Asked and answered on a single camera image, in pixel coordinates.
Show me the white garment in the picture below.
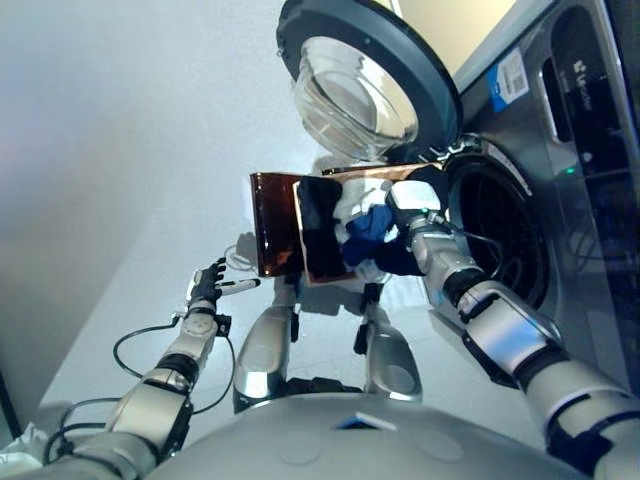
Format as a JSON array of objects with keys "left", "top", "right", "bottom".
[{"left": 332, "top": 179, "right": 401, "bottom": 281}]

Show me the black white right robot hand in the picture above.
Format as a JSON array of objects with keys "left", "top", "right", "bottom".
[{"left": 383, "top": 180, "right": 443, "bottom": 225}]

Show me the grey robot torso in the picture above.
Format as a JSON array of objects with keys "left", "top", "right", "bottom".
[{"left": 144, "top": 392, "right": 586, "bottom": 480}]

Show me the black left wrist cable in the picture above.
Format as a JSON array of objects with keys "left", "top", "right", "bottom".
[{"left": 42, "top": 319, "right": 236, "bottom": 466}]

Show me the dark blue garment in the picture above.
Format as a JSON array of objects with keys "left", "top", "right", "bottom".
[{"left": 342, "top": 204, "right": 426, "bottom": 279}]

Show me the white vertical cabinet post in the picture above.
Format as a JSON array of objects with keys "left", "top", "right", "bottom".
[{"left": 452, "top": 0, "right": 561, "bottom": 96}]

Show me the blue barcode sticker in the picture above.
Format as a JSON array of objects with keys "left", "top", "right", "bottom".
[{"left": 487, "top": 49, "right": 531, "bottom": 111}]

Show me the grey drum washing machine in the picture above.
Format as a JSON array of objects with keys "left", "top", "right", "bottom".
[{"left": 424, "top": 0, "right": 640, "bottom": 396}]

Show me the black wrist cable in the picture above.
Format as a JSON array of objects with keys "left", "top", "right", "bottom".
[
  {"left": 439, "top": 214, "right": 506, "bottom": 281},
  {"left": 42, "top": 319, "right": 236, "bottom": 466}
]

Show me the silver left robot leg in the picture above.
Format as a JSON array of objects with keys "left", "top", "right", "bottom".
[{"left": 233, "top": 279, "right": 301, "bottom": 414}]

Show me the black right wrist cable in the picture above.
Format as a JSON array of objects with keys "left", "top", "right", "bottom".
[{"left": 439, "top": 214, "right": 506, "bottom": 281}]

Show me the silver right robot leg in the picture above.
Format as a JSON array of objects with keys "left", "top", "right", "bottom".
[{"left": 353, "top": 282, "right": 424, "bottom": 404}]

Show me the white crumpled bag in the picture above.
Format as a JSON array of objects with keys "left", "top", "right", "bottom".
[{"left": 0, "top": 422, "right": 49, "bottom": 480}]

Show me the black garment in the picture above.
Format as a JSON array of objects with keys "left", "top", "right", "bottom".
[{"left": 297, "top": 177, "right": 351, "bottom": 284}]

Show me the round washing machine door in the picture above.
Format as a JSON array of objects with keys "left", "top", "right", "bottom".
[{"left": 275, "top": 0, "right": 461, "bottom": 161}]

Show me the wicker laundry basket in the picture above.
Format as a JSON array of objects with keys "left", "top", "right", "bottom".
[{"left": 292, "top": 162, "right": 444, "bottom": 287}]

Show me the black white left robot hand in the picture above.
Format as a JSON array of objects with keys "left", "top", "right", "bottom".
[{"left": 187, "top": 257, "right": 262, "bottom": 314}]

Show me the brown acrylic stool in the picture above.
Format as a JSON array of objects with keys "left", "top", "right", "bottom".
[{"left": 248, "top": 172, "right": 311, "bottom": 279}]

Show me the white counter cabinet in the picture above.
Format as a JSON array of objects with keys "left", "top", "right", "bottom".
[{"left": 394, "top": 0, "right": 521, "bottom": 76}]

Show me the silver robot leg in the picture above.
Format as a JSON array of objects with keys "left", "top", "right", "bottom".
[
  {"left": 233, "top": 279, "right": 301, "bottom": 414},
  {"left": 353, "top": 282, "right": 424, "bottom": 404}
]

